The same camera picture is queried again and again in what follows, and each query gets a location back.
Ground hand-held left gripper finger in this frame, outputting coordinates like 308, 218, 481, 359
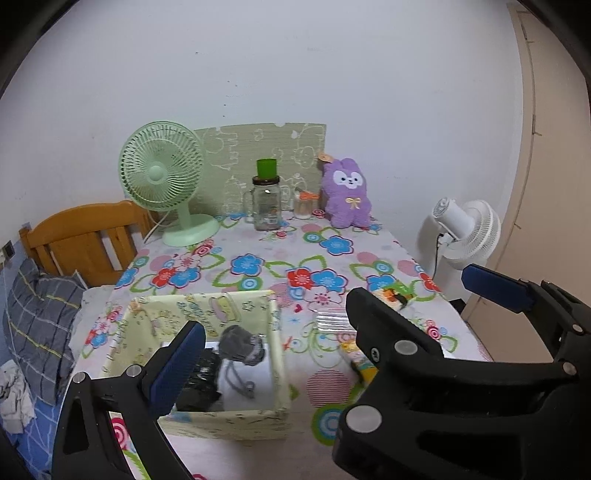
51, 320, 207, 480

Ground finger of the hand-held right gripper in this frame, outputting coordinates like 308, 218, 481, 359
461, 263, 591, 370
332, 286, 591, 480

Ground yellow cartoon packet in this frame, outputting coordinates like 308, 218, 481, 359
338, 340, 380, 385

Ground tissue pack with bear print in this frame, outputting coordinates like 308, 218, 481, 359
372, 284, 416, 311

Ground yellow fabric storage box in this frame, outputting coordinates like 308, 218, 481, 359
102, 290, 293, 445

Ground black cloth item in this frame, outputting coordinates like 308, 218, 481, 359
177, 348, 223, 412

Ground white standing fan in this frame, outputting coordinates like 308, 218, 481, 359
431, 198, 502, 301

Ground grey knitted hat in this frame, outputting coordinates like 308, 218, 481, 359
218, 325, 265, 368

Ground clear plastic packet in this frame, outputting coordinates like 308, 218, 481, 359
316, 309, 354, 334

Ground beige door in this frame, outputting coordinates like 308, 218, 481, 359
462, 0, 591, 363

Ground grey plaid pillow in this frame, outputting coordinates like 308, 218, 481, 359
2, 258, 86, 407

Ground floral tablecloth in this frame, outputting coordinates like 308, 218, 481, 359
74, 212, 492, 480

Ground blue bedsheet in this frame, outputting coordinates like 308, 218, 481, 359
0, 392, 63, 480

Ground white crumpled cloth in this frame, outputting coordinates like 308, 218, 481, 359
0, 360, 37, 435

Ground wooden bed headboard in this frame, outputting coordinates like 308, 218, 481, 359
19, 200, 160, 287

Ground purple plush bunny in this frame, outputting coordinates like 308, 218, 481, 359
318, 152, 373, 230

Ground cotton swab jar orange lid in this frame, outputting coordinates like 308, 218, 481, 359
294, 189, 319, 220

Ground glass jar mug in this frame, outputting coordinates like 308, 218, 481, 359
242, 175, 283, 232

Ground green desk fan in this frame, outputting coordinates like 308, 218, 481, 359
117, 121, 220, 247

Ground green patterned board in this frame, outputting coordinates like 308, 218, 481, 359
193, 122, 328, 219

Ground white fan cord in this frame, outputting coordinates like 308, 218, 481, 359
142, 210, 172, 244

